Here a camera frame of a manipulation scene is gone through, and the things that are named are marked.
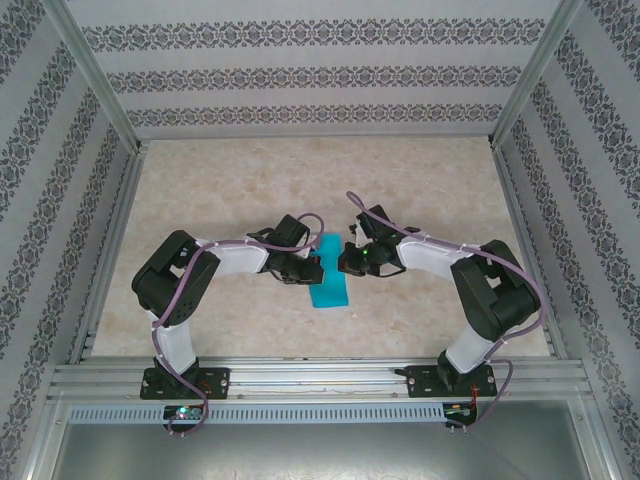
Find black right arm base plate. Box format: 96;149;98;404
405;364;499;400

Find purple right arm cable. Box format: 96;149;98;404
345;191;546;436

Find aluminium frame post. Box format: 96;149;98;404
42;0;151;154
487;0;584;149

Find thin aluminium cross rail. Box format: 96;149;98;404
134;130;496;143

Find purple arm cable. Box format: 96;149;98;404
151;212;327;439
345;191;546;436

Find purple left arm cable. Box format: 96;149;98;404
151;212;327;439

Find blue paper sheet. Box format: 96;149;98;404
307;233;351;310

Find grey sheet metal panel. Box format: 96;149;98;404
29;399;616;480

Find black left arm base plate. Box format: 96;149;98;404
139;367;232;401

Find grey slotted cable duct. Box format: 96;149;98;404
67;404;446;425

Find aluminium table side rail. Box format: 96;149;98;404
69;142;149;364
489;139;569;359

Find long aluminium mounting rail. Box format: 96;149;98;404
47;355;594;401

